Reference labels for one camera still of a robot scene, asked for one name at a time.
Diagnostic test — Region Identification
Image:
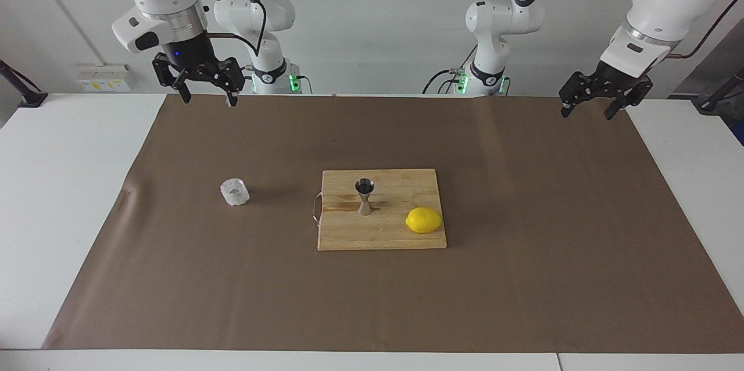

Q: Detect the clear plastic cup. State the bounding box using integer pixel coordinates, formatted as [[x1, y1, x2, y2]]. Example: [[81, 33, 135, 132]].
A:
[[220, 177, 251, 207]]

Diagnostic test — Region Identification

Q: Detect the steel jigger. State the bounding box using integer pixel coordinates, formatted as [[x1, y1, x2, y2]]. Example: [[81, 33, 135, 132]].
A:
[[355, 178, 376, 216]]

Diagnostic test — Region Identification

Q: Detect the black clamp stand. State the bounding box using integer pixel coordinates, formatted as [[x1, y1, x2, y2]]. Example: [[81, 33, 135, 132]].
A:
[[695, 66, 744, 116], [0, 60, 48, 108]]

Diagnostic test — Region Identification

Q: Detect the yellow lemon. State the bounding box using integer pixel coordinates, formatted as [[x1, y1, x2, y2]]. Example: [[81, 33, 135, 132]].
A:
[[405, 206, 443, 234]]

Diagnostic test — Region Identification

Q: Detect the wooden cutting board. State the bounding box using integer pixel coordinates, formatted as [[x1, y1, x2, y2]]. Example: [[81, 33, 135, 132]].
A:
[[313, 169, 448, 251]]

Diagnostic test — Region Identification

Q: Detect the brown paper table mat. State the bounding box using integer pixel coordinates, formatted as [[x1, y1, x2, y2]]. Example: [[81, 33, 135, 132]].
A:
[[42, 95, 744, 354]]

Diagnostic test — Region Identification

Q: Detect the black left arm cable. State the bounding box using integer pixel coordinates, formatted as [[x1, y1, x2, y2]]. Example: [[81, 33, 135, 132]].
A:
[[497, 0, 744, 60]]

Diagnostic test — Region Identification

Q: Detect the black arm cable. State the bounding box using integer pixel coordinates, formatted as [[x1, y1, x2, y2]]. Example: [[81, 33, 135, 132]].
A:
[[497, 0, 744, 60], [201, 0, 268, 58]]

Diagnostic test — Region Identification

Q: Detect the white wall socket strip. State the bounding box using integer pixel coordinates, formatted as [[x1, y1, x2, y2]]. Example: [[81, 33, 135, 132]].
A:
[[76, 64, 133, 94]]

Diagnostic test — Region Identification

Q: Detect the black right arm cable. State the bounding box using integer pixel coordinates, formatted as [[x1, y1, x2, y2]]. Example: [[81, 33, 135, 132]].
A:
[[201, 0, 268, 58]]

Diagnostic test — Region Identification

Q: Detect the black left base cable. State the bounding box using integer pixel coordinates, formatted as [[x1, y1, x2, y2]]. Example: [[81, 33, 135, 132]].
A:
[[423, 45, 478, 94]]

